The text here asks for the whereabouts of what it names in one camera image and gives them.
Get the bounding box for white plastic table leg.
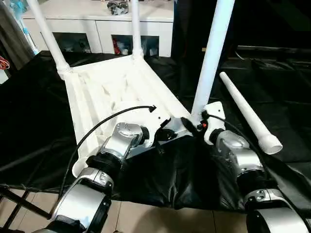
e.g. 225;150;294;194
219;71;283;155
190;0;236;122
131;0;144;61
25;0;73;73

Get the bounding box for white plastic table top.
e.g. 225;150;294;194
58;57;199;179

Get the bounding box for long black bar device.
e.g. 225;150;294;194
237;45;311;56

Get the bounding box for white glass-door cabinet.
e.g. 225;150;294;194
21;0;174;58

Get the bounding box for black mat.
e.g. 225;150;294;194
0;50;311;212

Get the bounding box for dark grey bundle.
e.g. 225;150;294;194
106;0;129;15

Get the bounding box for white blue patterned roll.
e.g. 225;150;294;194
11;0;38;55

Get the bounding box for white storage box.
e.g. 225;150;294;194
0;69;11;85

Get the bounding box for red clothes hangers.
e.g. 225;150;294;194
0;55;11;71

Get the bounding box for grey curtain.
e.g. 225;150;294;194
0;0;35;71

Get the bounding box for black left wrist camera cable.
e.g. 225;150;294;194
58;104;156;194

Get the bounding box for black folding frame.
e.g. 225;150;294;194
0;186;53;230

